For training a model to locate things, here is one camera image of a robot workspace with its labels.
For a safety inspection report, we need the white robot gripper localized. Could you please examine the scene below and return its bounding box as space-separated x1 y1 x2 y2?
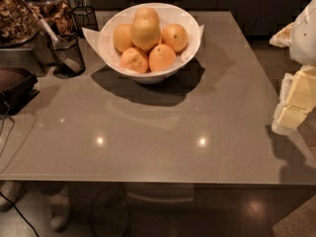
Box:
270 0 316 135

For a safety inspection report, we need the large top orange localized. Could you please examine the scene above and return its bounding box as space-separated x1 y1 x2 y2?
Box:
130 17 161 51

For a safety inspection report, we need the front right orange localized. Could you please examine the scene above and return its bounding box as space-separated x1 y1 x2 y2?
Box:
149 44 177 72

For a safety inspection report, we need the white ceramic bowl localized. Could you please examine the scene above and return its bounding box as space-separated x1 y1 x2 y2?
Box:
98 3 203 84

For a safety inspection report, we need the back orange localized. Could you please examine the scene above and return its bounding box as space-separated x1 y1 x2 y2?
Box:
133 7 160 24

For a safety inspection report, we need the front left orange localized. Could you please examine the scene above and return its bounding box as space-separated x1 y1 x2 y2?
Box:
120 47 149 74

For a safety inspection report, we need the white paper bowl liner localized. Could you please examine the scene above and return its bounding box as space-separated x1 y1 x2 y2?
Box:
83 24 203 78

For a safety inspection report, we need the right orange with stem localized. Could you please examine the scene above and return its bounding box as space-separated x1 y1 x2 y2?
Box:
161 24 189 52

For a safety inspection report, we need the black mesh cup back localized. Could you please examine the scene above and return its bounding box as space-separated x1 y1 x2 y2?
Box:
72 6 98 38

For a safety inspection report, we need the black mesh cup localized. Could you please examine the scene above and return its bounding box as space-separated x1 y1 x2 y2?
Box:
72 6 98 38
47 35 85 77

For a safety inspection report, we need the metal serving scoop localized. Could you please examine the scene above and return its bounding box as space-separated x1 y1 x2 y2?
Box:
6 0 83 74

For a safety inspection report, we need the black mesh cup front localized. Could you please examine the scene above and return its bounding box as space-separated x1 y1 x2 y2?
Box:
47 35 85 77

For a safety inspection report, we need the glass jar of nuts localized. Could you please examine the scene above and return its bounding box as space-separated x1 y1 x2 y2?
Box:
26 0 76 35

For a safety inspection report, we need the white shoe right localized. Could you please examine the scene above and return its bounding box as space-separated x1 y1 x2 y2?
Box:
47 185 71 231

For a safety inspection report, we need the white shoe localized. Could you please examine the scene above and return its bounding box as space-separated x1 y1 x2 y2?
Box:
0 181 23 211
47 185 71 231

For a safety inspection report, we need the black device on left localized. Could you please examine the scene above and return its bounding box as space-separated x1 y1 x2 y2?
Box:
0 67 38 115

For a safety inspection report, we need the large glass snack jar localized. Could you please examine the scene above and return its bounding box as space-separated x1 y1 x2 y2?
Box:
0 0 39 48

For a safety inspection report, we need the white shoe left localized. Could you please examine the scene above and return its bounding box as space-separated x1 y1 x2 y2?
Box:
0 181 23 211

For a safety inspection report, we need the black cable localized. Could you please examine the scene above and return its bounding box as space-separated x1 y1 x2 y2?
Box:
0 104 40 237

